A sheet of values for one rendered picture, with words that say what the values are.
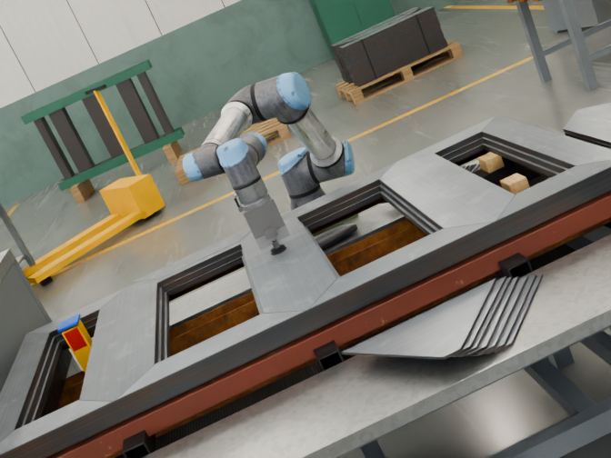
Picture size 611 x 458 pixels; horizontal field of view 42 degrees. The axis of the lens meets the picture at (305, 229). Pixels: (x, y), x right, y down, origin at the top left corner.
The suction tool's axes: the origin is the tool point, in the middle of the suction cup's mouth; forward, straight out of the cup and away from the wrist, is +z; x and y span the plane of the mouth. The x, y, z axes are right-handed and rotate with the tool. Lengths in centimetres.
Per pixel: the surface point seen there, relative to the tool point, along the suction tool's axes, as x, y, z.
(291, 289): -23.2, -1.6, 0.6
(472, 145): 26, 65, 4
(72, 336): 20, -61, 2
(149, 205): 504, -77, 78
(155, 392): -36, -37, 3
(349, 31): 927, 241, 59
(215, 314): 25.7, -24.2, 16.7
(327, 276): -25.6, 7.0, 0.7
